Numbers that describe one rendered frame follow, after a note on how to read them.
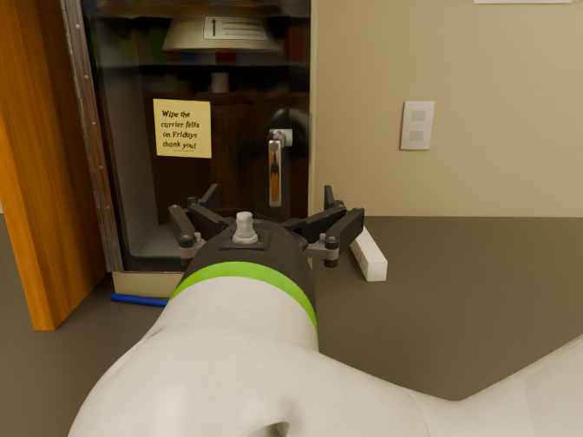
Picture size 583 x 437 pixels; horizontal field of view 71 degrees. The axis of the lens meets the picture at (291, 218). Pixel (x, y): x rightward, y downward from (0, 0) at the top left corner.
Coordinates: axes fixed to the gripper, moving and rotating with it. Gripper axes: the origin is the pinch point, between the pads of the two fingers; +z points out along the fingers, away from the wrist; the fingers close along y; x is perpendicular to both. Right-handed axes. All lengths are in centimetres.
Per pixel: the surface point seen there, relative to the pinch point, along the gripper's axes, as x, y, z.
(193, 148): -4.2, 11.5, 9.4
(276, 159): -3.8, -0.4, 4.4
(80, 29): -19.1, 24.6, 9.4
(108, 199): 3.5, 24.6, 9.4
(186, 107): -9.6, 12.0, 9.4
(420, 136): 1, -32, 53
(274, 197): 1.2, -0.1, 4.4
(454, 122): -3, -40, 54
